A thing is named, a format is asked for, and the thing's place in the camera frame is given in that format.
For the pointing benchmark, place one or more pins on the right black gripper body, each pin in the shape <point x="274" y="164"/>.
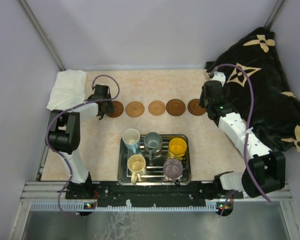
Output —
<point x="203" y="101"/>

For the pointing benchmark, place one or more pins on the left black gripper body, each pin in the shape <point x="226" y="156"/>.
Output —
<point x="109" y="107"/>

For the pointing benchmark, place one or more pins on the brown wooden coaster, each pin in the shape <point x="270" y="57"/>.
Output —
<point x="134" y="109"/>
<point x="175" y="107"/>
<point x="118" y="110"/>

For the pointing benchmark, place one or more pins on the woven rattan coaster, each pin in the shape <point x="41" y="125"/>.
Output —
<point x="156" y="108"/>

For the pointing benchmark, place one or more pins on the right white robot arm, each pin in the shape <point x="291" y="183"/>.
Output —
<point x="265" y="170"/>

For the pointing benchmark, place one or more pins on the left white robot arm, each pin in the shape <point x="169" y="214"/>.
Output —
<point x="63" y="134"/>

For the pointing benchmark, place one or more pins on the white folded cloth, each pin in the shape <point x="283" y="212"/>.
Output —
<point x="68" y="90"/>

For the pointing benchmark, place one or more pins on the white and blue mug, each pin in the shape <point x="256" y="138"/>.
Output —
<point x="132" y="139"/>

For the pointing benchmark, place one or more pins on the yellow glass mug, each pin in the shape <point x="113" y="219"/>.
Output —
<point x="177" y="148"/>

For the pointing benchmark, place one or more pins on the grey metal mug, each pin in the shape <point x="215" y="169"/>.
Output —
<point x="153" y="144"/>

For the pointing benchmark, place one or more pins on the black floral blanket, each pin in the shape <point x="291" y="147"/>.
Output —
<point x="253" y="65"/>

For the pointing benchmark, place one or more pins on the metal tray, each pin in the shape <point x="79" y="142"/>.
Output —
<point x="154" y="175"/>

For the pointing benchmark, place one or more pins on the cream mug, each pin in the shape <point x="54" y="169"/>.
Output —
<point x="137" y="166"/>

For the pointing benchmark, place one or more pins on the purple mug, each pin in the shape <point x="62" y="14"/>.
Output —
<point x="172" y="170"/>

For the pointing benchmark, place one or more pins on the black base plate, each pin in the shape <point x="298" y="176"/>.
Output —
<point x="208" y="190"/>

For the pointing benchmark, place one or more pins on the aluminium frame rail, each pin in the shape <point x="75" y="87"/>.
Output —
<point x="50" y="197"/>

